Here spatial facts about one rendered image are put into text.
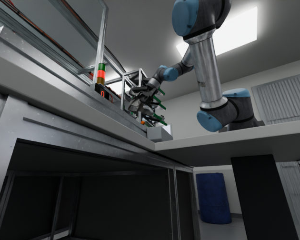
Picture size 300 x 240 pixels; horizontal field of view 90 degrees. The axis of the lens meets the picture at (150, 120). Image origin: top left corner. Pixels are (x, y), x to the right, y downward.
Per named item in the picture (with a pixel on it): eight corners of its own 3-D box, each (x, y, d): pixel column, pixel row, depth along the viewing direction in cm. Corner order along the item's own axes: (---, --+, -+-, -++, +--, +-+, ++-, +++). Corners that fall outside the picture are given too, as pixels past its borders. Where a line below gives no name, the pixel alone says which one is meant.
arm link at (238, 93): (260, 110, 71) (255, 83, 67) (240, 124, 67) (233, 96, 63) (237, 108, 82) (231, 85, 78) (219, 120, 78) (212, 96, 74)
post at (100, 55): (93, 136, 80) (108, 11, 117) (89, 135, 78) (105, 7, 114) (88, 136, 81) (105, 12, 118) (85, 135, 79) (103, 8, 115)
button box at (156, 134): (174, 147, 82) (173, 136, 84) (161, 138, 64) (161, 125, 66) (161, 148, 84) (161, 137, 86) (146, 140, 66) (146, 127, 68)
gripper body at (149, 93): (144, 102, 92) (155, 86, 93) (134, 96, 96) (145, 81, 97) (148, 107, 99) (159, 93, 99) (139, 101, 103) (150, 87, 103)
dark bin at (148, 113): (161, 121, 124) (164, 112, 125) (153, 115, 114) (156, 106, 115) (136, 115, 141) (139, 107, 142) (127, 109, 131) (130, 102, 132)
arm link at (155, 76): (165, 63, 93) (158, 64, 101) (154, 77, 93) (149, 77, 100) (173, 72, 97) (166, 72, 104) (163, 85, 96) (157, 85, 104)
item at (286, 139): (307, 160, 94) (306, 155, 95) (483, 110, 22) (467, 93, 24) (195, 166, 128) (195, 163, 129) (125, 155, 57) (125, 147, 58)
